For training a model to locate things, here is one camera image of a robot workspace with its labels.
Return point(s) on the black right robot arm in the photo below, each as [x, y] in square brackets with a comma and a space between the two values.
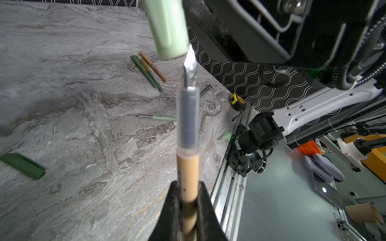
[268, 128]

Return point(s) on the dark green pen cap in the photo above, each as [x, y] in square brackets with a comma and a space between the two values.
[25, 165]

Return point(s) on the grey folded cloth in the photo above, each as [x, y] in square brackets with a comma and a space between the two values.
[323, 168]

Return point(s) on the tan pen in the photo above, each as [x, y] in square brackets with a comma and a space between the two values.
[153, 66]
[188, 110]

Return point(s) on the dark tablet on table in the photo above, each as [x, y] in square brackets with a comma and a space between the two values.
[328, 192]

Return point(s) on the black wrench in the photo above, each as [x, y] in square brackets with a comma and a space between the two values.
[205, 90]

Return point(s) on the orange bowl outside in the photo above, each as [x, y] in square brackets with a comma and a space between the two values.
[310, 148]

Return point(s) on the yellow black tape measure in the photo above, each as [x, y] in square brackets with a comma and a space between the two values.
[237, 102]

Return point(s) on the light green pen cap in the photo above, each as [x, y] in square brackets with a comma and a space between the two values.
[169, 28]

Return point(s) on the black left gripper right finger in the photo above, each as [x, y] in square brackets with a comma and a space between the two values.
[208, 227]

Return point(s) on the dark green pen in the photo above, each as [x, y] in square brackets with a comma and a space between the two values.
[143, 70]

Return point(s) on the brown cardboard tube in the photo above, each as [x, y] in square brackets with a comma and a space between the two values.
[364, 213]

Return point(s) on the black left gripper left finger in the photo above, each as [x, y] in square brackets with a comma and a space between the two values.
[168, 227]

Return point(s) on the light green pen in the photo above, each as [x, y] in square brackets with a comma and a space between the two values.
[159, 118]

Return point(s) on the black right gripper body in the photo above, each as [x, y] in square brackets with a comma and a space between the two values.
[304, 34]

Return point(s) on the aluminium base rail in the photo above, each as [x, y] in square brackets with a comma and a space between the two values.
[229, 189]

